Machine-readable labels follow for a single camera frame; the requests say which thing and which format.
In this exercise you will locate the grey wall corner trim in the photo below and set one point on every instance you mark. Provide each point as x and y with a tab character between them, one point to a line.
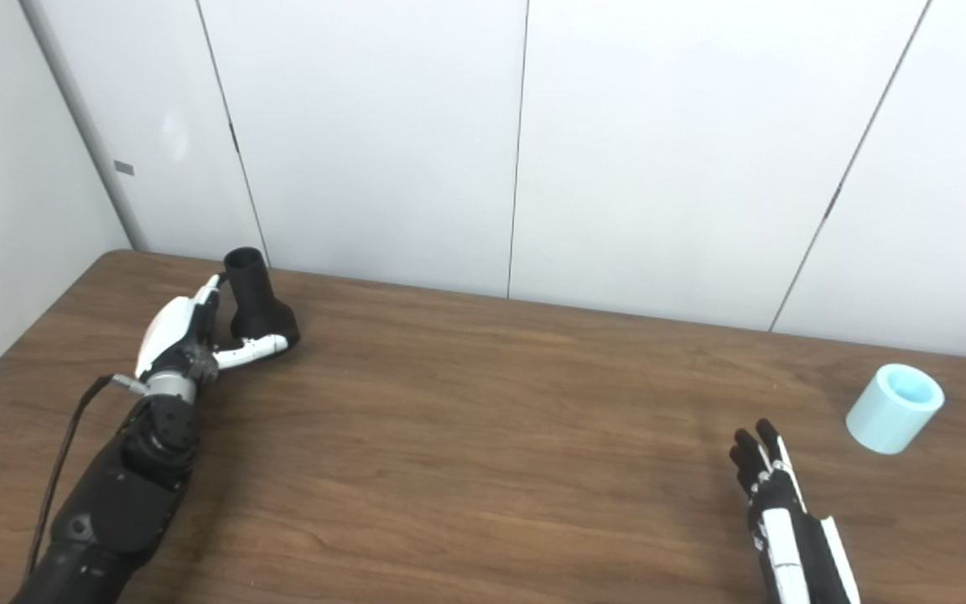
85	126

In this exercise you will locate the black flared nozzle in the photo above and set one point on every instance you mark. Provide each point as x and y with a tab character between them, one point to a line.
261	315

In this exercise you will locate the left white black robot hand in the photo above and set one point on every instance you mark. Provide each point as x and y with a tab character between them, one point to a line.
166	335

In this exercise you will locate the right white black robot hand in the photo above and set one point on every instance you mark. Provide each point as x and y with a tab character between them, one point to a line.
793	545

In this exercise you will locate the small grey wall label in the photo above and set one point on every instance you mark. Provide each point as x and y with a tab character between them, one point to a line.
123	168

